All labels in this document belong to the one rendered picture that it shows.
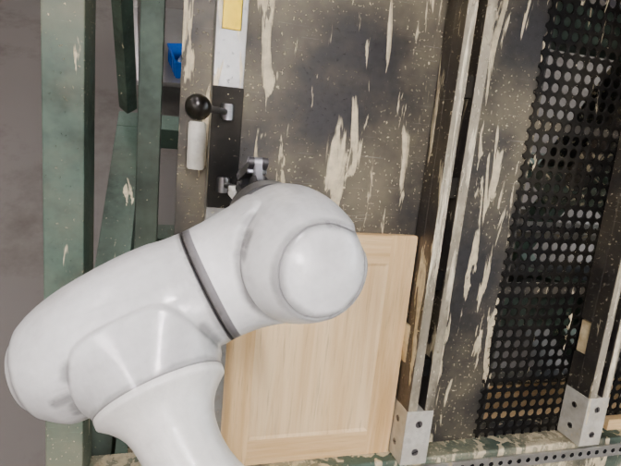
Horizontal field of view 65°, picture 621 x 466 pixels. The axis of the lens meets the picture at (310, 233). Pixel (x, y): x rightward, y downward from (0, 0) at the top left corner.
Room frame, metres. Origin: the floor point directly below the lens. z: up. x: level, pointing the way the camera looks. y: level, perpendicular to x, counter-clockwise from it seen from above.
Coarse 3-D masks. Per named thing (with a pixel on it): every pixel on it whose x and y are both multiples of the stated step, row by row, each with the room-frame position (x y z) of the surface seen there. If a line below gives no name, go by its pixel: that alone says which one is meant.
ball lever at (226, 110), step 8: (192, 96) 0.58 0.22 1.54; (200, 96) 0.58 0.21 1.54; (192, 104) 0.57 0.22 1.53; (200, 104) 0.57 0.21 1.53; (208, 104) 0.58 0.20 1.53; (224, 104) 0.67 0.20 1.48; (232, 104) 0.67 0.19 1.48; (192, 112) 0.56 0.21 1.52; (200, 112) 0.57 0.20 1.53; (208, 112) 0.58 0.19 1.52; (216, 112) 0.63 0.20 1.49; (224, 112) 0.65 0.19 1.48; (232, 112) 0.67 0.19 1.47
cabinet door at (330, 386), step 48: (384, 240) 0.71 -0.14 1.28; (384, 288) 0.66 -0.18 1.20; (240, 336) 0.49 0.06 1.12; (288, 336) 0.53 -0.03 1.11; (336, 336) 0.57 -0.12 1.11; (384, 336) 0.61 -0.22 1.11; (240, 384) 0.44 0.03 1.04; (288, 384) 0.48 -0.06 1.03; (336, 384) 0.52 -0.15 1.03; (384, 384) 0.56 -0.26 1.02; (240, 432) 0.39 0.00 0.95; (288, 432) 0.43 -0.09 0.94; (336, 432) 0.46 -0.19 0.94; (384, 432) 0.50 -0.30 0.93
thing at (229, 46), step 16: (224, 32) 0.74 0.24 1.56; (240, 32) 0.75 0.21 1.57; (224, 48) 0.73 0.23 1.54; (240, 48) 0.74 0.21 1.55; (224, 64) 0.71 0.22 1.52; (240, 64) 0.73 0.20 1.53; (224, 80) 0.70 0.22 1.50; (240, 80) 0.71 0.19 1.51; (208, 144) 0.66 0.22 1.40; (208, 160) 0.63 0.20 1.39; (208, 208) 0.58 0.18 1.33; (224, 208) 0.59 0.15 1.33; (224, 352) 0.45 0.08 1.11; (224, 368) 0.44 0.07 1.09
